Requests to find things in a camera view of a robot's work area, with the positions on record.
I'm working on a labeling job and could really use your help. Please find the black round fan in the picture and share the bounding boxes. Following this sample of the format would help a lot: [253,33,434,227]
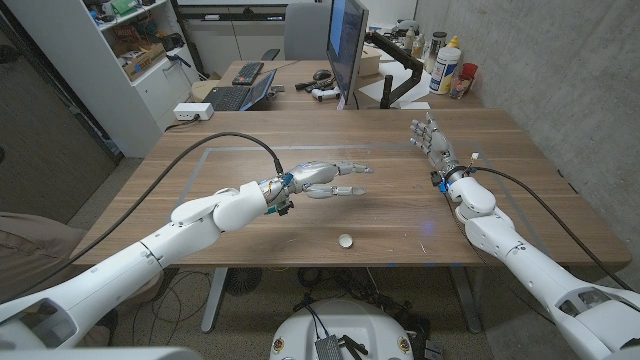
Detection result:
[223,267,264,297]

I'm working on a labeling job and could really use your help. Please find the black remote control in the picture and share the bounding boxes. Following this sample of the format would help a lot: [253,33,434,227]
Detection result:
[294,77,337,94]

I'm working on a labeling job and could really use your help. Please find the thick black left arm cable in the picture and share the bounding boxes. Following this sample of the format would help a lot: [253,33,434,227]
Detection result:
[0,131,286,306]

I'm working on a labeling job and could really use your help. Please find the white game controller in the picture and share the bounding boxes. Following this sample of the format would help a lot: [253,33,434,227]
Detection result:
[311,87,342,103]

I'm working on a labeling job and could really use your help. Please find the green box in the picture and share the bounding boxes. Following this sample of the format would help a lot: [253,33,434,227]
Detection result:
[109,0,139,16]

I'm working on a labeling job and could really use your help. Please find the black cable tangle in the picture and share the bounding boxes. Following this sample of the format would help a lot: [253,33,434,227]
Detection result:
[292,267,431,351]

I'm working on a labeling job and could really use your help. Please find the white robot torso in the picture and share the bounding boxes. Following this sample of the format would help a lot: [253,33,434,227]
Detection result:
[269,298,415,360]

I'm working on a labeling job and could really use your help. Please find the white shelf cabinet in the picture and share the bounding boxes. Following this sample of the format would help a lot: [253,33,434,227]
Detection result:
[2,0,201,159]

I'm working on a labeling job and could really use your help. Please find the grey electronics box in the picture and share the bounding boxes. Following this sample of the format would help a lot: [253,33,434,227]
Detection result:
[313,335,345,360]

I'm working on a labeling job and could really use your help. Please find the white power strip box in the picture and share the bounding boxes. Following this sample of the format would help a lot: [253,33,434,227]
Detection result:
[172,102,215,122]

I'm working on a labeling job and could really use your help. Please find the brown fabric cushion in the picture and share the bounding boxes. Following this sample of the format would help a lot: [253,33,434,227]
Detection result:
[0,210,164,311]

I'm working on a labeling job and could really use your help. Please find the beige cardboard box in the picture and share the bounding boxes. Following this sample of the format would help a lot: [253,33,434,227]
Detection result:
[357,44,383,78]

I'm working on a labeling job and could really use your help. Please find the black keyboard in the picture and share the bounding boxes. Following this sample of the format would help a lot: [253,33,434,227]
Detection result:
[231,61,265,87]

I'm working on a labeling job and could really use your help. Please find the white wipes canister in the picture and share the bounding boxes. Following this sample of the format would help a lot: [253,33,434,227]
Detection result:
[428,46,462,96]

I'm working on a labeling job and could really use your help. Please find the black computer monitor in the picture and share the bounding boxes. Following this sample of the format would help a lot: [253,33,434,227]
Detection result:
[325,0,370,106]

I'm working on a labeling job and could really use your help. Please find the grey table leg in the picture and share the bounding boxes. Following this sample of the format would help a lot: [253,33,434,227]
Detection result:
[448,265,482,335]
[200,267,229,334]

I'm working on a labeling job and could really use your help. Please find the white paper sheets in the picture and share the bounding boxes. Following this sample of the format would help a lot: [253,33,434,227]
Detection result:
[357,60,432,110]

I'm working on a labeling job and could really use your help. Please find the open cardboard box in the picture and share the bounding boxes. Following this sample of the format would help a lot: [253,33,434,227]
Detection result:
[112,42,167,81]

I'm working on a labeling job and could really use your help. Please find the open black laptop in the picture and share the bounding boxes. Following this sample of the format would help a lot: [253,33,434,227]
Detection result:
[202,68,278,112]

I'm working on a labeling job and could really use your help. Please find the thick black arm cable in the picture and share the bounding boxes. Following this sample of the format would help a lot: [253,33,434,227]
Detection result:
[469,165,635,294]
[0,131,286,306]

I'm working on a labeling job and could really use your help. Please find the white low cabinet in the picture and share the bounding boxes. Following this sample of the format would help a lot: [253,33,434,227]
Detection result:
[182,17,289,76]

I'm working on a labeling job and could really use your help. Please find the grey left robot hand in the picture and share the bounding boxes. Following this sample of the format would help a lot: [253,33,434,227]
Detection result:
[284,159,374,200]

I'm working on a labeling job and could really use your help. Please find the grey office chair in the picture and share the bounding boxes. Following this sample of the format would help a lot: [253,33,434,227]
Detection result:
[260,2,332,62]

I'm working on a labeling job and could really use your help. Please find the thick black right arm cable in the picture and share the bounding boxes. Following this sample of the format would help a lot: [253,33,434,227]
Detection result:
[469,165,635,294]

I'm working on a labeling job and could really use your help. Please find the glass jar with dark lid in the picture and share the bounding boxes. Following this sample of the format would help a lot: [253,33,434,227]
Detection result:
[423,31,448,75]

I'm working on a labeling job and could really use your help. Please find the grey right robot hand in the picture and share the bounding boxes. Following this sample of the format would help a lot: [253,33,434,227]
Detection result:
[409,112,460,174]

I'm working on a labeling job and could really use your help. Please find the clear drinking glass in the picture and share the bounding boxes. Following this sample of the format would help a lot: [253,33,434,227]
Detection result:
[448,74,472,100]

